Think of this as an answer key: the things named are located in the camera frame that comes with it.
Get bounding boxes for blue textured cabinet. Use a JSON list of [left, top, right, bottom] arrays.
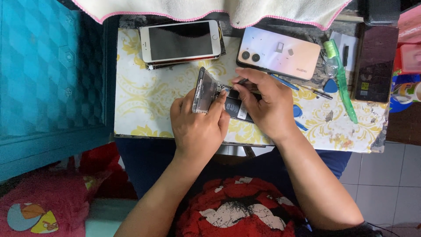
[[0, 0, 114, 183]]

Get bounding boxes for red plastic container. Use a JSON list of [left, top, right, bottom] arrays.
[[393, 6, 421, 77]]

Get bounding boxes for person's left hand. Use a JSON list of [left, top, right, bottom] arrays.
[[170, 88, 231, 158]]

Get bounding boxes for black slim pen tool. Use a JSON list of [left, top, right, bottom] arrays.
[[309, 88, 334, 100]]

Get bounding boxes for cream towel with pink edge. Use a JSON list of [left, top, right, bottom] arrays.
[[70, 0, 353, 31]]

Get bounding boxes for white smartphone with black screen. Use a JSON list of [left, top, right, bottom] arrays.
[[139, 20, 222, 65]]

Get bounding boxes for yellow floral table mat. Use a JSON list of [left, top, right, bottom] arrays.
[[114, 28, 389, 154]]

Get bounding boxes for blue trousers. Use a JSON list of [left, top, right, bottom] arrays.
[[114, 136, 352, 201]]

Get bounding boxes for person's right hand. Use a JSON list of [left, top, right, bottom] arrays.
[[232, 67, 299, 143]]

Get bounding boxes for white paper sheet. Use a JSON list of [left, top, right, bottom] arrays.
[[330, 31, 359, 72]]

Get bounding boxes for grey phone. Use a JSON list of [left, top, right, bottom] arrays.
[[192, 67, 256, 124]]

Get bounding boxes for clear round lens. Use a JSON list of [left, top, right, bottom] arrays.
[[324, 64, 339, 78]]

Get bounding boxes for black glossy smartphone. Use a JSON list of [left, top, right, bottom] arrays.
[[353, 24, 399, 104]]

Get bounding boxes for black box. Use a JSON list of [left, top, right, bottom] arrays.
[[363, 0, 402, 26]]

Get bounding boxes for black shirt with red print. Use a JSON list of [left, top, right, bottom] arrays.
[[171, 147, 333, 237]]

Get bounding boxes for black phone battery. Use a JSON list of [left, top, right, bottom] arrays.
[[225, 90, 255, 124]]

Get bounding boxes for thin black screwdriver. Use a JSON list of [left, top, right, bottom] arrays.
[[230, 78, 249, 90]]

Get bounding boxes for red cartoon bird pillow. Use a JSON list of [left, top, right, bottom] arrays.
[[0, 142, 139, 237]]

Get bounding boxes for green toothbrush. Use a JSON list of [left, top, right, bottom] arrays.
[[323, 39, 359, 125]]

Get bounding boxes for long blue pry tool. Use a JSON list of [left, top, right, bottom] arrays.
[[269, 74, 300, 91]]

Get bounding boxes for colourful printed mug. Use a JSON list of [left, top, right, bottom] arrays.
[[389, 74, 421, 114]]

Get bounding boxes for pink gradient smartphone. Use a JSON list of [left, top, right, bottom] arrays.
[[236, 26, 321, 81]]

